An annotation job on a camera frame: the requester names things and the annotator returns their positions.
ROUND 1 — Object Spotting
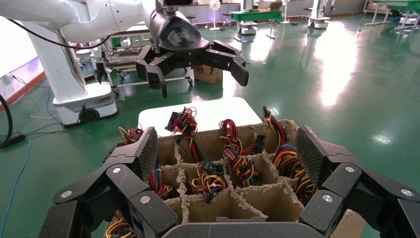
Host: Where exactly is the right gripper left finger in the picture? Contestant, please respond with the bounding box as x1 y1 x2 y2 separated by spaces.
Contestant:
39 126 178 238

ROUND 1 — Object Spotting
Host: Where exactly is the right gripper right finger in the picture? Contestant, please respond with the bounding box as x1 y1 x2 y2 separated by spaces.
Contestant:
296 125 420 238

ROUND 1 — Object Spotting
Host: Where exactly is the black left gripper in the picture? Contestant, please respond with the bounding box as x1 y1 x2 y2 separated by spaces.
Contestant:
135 11 249 99

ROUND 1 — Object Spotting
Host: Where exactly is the cardboard box on floor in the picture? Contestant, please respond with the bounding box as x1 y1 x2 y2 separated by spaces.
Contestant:
193 65 224 85

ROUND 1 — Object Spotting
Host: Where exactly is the black stool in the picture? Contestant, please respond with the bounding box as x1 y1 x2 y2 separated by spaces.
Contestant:
222 12 234 29

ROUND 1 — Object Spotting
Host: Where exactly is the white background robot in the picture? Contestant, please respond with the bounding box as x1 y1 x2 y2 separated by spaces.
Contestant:
237 0 259 36
305 0 331 30

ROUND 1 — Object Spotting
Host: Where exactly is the green covered table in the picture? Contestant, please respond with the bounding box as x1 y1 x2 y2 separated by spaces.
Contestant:
365 0 420 32
229 9 284 41

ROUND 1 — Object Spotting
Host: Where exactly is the brown cardboard divider box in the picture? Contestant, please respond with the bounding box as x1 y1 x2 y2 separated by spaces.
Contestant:
154 119 368 238

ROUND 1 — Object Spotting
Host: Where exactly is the black power strip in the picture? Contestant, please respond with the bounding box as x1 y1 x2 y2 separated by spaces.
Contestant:
0 131 28 149

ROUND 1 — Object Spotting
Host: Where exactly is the white robot torso and base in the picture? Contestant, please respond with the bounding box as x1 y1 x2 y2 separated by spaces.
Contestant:
19 19 119 128

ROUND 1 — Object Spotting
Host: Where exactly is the white pedestal fan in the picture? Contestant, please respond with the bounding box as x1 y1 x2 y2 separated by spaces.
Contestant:
208 0 223 32

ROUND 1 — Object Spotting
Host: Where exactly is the grey left wrist camera housing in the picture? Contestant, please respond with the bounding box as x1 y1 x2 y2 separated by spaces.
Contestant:
157 0 198 14

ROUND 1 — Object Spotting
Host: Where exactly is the multicoloured wire harness bundle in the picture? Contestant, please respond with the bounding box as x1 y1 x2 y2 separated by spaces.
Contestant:
219 119 266 157

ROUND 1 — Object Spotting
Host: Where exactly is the blue floor cable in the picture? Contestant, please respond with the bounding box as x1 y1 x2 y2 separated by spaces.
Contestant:
0 136 32 238

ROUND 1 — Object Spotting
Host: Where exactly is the thick black floor cable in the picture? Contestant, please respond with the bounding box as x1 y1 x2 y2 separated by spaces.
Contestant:
0 94 14 150

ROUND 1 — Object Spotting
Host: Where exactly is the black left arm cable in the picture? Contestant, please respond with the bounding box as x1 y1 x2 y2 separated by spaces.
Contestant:
6 18 112 50

